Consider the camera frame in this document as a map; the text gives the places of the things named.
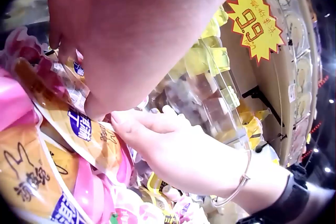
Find person's right thumb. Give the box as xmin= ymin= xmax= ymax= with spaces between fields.
xmin=111 ymin=111 xmax=168 ymax=166

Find person's left fingers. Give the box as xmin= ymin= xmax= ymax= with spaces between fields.
xmin=48 ymin=17 xmax=79 ymax=64

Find person's right hand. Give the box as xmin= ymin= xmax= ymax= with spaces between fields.
xmin=111 ymin=105 xmax=293 ymax=206

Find orange snack packet blue label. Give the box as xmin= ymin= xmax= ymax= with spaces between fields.
xmin=13 ymin=57 xmax=132 ymax=168

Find person's left hand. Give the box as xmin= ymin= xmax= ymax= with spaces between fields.
xmin=48 ymin=0 xmax=253 ymax=121

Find black wrist band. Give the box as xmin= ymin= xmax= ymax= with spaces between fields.
xmin=243 ymin=163 xmax=311 ymax=224

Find pile of pink orange packets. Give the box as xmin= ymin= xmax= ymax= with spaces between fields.
xmin=0 ymin=26 xmax=252 ymax=224

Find person's right index finger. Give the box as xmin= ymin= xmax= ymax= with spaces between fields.
xmin=161 ymin=105 xmax=210 ymax=138

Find person's left thumb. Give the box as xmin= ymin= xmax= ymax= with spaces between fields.
xmin=84 ymin=77 xmax=147 ymax=121

